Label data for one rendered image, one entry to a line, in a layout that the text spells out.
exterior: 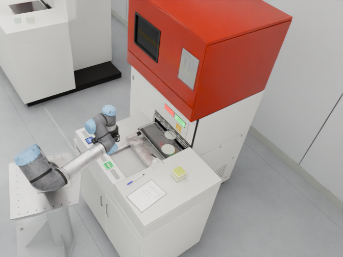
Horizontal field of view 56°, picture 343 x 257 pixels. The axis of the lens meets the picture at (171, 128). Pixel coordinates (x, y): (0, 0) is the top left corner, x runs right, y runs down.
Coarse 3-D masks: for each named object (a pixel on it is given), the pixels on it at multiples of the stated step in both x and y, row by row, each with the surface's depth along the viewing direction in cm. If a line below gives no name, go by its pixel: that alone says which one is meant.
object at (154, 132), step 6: (150, 126) 253; (156, 126) 254; (162, 126) 255; (144, 132) 248; (150, 132) 249; (156, 132) 250; (162, 132) 250; (150, 138) 244; (156, 138) 245; (162, 138) 246; (156, 144) 240; (162, 144) 241; (174, 144) 243; (180, 144) 243; (180, 150) 239; (168, 156) 234
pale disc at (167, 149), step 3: (165, 144) 242; (168, 144) 242; (162, 147) 239; (165, 147) 239; (168, 147) 240; (171, 147) 240; (174, 147) 240; (162, 150) 237; (165, 150) 237; (168, 150) 238; (171, 150) 238; (174, 150) 238; (165, 153) 235; (168, 153) 236; (171, 153) 236
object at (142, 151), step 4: (132, 140) 243; (136, 148) 238; (140, 148) 238; (144, 148) 239; (136, 152) 238; (140, 152) 236; (144, 152) 236; (148, 152) 237; (140, 156) 234; (144, 156) 234; (148, 156) 234; (152, 156) 235; (144, 160) 231; (148, 160) 231; (152, 160) 232; (148, 164) 229
